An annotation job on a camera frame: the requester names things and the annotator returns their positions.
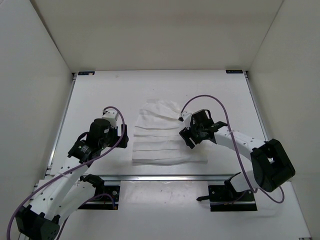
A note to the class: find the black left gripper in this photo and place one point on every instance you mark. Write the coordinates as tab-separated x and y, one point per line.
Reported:
116	141

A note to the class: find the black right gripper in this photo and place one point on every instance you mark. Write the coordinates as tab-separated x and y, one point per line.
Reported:
185	134

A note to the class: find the white pleated skirt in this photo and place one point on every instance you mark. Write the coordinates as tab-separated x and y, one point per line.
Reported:
156	139

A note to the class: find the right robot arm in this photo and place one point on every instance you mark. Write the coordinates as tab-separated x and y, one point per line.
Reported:
271	166

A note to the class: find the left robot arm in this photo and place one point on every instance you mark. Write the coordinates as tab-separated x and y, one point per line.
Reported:
46	215

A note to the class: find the blue right corner label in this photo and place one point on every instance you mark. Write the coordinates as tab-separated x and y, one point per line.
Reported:
234	71

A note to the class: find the blue corner label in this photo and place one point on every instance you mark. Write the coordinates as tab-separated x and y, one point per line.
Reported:
234	71
86	73

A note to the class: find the blue left corner label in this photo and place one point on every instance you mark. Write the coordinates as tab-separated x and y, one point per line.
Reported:
86	73

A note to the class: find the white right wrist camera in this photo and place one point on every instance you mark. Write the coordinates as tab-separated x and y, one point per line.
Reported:
185	116

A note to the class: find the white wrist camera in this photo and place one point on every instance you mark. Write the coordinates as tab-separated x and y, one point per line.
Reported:
185	116
111	116

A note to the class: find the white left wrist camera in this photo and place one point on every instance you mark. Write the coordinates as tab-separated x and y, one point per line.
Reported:
111	116

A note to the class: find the aluminium table edge rail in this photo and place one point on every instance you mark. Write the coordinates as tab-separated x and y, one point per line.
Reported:
165	178

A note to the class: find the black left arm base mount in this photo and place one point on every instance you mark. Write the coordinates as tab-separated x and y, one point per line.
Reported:
106	196

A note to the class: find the left aluminium side rail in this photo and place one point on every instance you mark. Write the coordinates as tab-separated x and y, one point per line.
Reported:
60	127

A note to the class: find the aluminium side rail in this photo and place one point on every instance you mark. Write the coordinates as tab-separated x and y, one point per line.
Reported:
255	103
60	127

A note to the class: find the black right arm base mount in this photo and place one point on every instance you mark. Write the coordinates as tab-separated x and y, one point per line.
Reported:
224	198

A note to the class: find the right aluminium side rail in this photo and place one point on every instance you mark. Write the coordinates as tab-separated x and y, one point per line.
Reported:
255	103

